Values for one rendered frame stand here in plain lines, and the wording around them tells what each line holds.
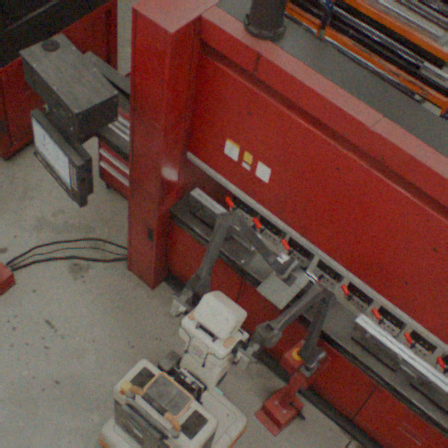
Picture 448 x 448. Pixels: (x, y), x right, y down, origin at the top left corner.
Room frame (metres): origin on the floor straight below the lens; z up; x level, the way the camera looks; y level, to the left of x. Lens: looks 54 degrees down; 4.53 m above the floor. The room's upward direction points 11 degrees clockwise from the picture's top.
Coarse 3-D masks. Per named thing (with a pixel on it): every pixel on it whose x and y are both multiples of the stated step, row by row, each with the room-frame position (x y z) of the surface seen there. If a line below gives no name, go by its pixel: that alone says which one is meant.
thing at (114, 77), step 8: (88, 56) 2.92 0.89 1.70; (96, 56) 2.93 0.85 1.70; (96, 64) 2.87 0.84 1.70; (104, 64) 2.89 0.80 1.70; (104, 72) 2.83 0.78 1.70; (112, 72) 2.84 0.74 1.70; (112, 80) 2.78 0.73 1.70; (120, 80) 2.79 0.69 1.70; (128, 80) 2.80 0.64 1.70; (120, 88) 2.77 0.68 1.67; (128, 88) 2.75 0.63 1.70; (120, 96) 2.74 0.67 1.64; (128, 96) 2.75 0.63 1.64
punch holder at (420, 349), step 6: (414, 330) 1.91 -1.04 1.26; (414, 336) 1.90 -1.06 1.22; (420, 336) 1.89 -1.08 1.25; (420, 342) 1.88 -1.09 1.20; (426, 342) 1.87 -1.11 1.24; (432, 342) 1.86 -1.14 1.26; (408, 348) 1.89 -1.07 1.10; (414, 348) 1.88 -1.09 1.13; (420, 348) 1.87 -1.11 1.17; (426, 348) 1.86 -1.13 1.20; (432, 348) 1.85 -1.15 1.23; (420, 354) 1.86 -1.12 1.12; (426, 354) 1.85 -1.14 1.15; (432, 354) 1.84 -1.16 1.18; (426, 360) 1.84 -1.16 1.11
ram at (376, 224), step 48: (240, 96) 2.58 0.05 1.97; (192, 144) 2.71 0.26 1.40; (240, 144) 2.55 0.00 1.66; (288, 144) 2.42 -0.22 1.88; (336, 144) 2.31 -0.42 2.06; (288, 192) 2.38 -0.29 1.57; (336, 192) 2.25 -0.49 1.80; (384, 192) 2.15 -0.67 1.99; (336, 240) 2.21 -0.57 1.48; (384, 240) 2.09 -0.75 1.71; (432, 240) 2.00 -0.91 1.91; (384, 288) 2.04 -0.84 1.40; (432, 288) 1.94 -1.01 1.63
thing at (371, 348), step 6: (354, 336) 2.01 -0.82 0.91; (360, 342) 1.98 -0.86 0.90; (366, 342) 1.99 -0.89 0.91; (372, 342) 1.99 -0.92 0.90; (366, 348) 1.95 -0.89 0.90; (372, 348) 1.96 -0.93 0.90; (378, 348) 1.96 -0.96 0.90; (372, 354) 1.93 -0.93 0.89; (378, 354) 1.93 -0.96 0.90; (384, 354) 1.93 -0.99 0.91; (384, 360) 1.90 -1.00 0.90; (390, 366) 1.87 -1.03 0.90; (396, 366) 1.88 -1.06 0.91
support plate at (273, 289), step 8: (272, 280) 2.20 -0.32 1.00; (280, 280) 2.21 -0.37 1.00; (296, 280) 2.23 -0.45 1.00; (304, 280) 2.24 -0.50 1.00; (264, 288) 2.14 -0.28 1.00; (272, 288) 2.15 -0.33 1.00; (280, 288) 2.16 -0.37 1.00; (288, 288) 2.17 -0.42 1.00; (296, 288) 2.18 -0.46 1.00; (264, 296) 2.09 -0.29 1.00; (272, 296) 2.10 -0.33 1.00; (280, 296) 2.11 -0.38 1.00; (288, 296) 2.12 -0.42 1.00; (280, 304) 2.06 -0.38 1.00
